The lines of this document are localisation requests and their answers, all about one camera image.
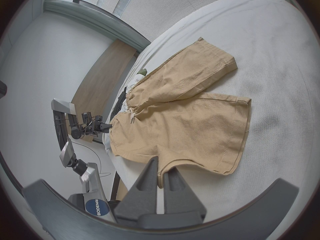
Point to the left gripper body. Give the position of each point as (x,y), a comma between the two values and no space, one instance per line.
(96,127)

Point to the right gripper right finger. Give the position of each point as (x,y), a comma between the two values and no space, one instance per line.
(182,196)

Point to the bed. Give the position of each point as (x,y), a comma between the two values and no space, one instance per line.
(275,84)

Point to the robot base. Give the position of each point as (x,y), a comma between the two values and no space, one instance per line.
(87,179)

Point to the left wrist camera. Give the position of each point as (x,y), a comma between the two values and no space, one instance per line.
(98,117)

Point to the white curtain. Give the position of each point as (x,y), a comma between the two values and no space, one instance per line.
(160,11)

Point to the tan shorts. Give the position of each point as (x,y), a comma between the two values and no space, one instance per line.
(187,124)

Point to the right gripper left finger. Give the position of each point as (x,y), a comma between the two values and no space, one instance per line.
(145,184)

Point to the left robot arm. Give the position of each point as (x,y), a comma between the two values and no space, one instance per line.
(63,106)

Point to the pile of clothes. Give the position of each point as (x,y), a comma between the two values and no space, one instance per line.
(120,101)

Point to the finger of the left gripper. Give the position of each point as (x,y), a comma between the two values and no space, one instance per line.
(106,127)

